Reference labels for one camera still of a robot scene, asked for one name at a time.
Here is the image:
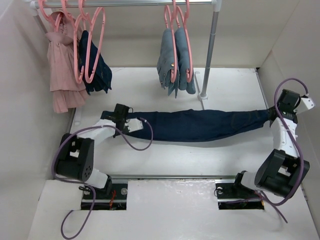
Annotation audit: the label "dark blue denim trousers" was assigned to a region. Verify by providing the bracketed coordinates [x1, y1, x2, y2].
[99, 107, 273, 143]

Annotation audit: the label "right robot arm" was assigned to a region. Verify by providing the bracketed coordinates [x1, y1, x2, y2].
[231, 89, 314, 198]

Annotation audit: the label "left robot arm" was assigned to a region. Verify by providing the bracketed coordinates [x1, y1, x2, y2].
[53, 103, 131, 199]

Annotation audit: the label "dark denim garment on hanger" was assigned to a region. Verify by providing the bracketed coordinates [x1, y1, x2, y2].
[78, 30, 113, 95]

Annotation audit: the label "pink hanger right light jeans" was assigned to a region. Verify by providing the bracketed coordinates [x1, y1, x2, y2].
[174, 0, 194, 83]

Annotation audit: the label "pink hanger light jeans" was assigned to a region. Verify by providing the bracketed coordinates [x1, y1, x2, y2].
[174, 0, 194, 83]
[164, 0, 178, 83]

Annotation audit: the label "pink hanger left light jeans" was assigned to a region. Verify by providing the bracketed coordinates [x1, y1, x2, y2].
[164, 0, 178, 83]

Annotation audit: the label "pink hanger with dress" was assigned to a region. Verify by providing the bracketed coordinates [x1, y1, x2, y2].
[37, 0, 65, 34]

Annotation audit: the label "pink pleated dress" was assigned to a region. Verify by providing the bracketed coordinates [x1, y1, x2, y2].
[45, 10, 88, 114]

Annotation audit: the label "light blue jeans left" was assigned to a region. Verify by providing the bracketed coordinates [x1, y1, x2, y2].
[156, 29, 180, 98]

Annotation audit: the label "light blue jeans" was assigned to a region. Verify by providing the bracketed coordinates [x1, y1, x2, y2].
[174, 27, 196, 95]
[156, 29, 180, 98]

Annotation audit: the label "light blue jeans right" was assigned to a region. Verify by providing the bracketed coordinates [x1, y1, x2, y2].
[174, 27, 196, 95]

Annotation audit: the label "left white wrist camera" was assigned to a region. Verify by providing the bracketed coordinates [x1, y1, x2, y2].
[124, 118, 144, 133]

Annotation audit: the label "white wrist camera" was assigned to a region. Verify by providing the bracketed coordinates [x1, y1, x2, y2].
[124, 118, 144, 133]
[295, 95, 315, 115]

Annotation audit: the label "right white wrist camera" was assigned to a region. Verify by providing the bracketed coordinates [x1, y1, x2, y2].
[295, 95, 315, 115]

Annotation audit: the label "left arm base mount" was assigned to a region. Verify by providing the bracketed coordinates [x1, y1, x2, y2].
[78, 179, 129, 211]

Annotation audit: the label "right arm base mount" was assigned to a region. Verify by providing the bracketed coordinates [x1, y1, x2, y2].
[214, 179, 265, 210]

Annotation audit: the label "white clothes rack frame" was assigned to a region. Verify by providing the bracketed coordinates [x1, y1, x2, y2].
[24, 0, 222, 110]

